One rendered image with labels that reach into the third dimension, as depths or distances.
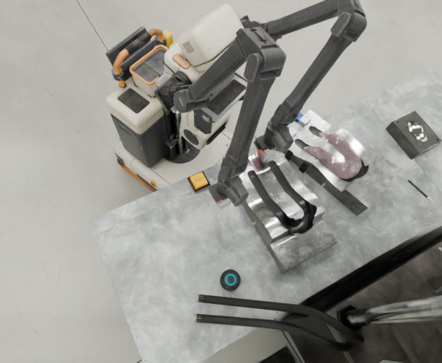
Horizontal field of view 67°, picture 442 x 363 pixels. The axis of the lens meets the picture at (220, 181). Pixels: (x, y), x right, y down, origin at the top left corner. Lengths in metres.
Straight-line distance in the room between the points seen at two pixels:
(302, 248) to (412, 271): 0.50
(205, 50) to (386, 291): 1.19
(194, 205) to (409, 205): 0.99
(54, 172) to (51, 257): 0.61
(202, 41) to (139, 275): 0.92
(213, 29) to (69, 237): 1.68
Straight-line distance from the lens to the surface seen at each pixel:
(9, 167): 2.81
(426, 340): 1.37
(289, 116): 1.32
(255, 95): 0.95
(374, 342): 1.57
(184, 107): 1.18
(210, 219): 1.48
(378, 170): 1.64
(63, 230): 2.47
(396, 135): 1.89
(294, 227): 1.44
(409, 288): 1.67
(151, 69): 1.78
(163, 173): 2.15
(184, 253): 1.44
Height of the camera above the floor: 2.20
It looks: 65 degrees down
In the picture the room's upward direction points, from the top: 7 degrees clockwise
